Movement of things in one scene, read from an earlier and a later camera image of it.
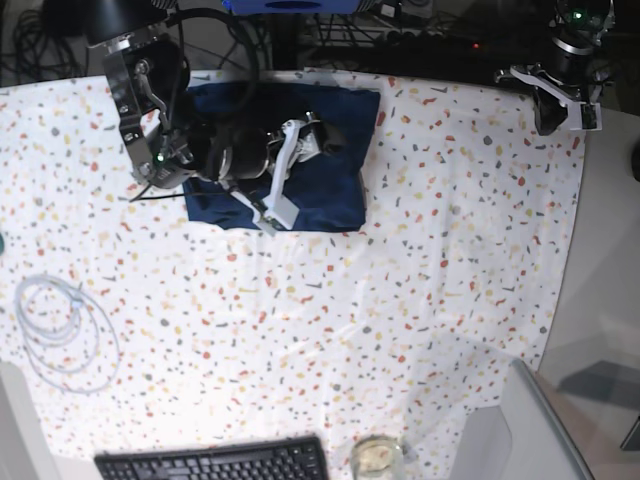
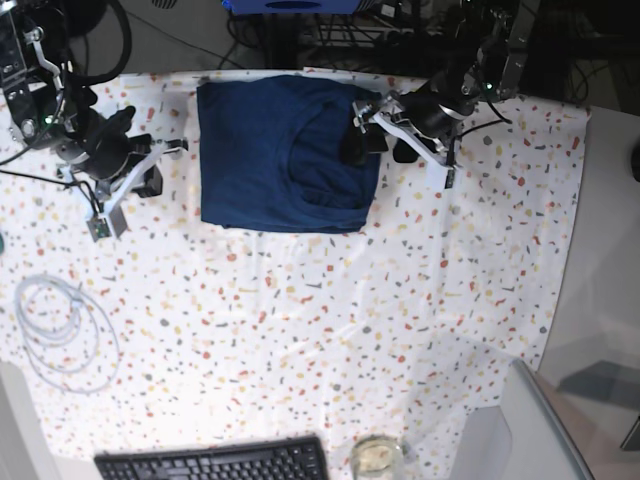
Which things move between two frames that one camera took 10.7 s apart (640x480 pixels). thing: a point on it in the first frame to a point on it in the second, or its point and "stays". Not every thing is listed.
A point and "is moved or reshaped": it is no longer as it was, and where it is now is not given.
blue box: [292, 7] stays
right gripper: [569, 72] to [438, 107]
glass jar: [377, 457] stays
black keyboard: [298, 459] stays
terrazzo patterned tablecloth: [131, 322] stays
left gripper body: [234, 153] to [105, 148]
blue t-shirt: [326, 190] is moved or reshaped
